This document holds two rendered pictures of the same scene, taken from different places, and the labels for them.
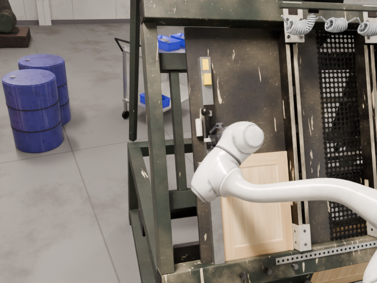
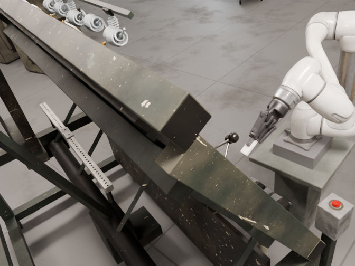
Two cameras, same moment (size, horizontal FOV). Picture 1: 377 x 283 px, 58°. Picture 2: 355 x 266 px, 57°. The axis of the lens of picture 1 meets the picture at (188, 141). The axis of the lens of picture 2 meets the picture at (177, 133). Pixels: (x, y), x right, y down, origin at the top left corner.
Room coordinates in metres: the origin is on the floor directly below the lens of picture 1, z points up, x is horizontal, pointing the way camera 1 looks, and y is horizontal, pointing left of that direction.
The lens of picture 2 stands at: (1.67, 0.78, 2.27)
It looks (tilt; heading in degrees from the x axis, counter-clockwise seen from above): 37 degrees down; 259
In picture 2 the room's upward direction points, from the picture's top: 11 degrees counter-clockwise
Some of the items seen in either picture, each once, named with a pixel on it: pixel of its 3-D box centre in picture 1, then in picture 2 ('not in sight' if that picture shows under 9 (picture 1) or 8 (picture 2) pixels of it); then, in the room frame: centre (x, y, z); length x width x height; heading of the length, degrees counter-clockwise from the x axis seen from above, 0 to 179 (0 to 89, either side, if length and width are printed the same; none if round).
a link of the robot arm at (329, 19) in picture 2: not in sight; (321, 25); (0.58, -0.57, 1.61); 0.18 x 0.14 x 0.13; 47
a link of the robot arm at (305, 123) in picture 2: not in sight; (306, 118); (0.58, -0.63, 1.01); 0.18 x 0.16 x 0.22; 137
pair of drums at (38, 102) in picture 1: (40, 99); not in sight; (3.69, 1.81, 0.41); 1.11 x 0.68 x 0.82; 24
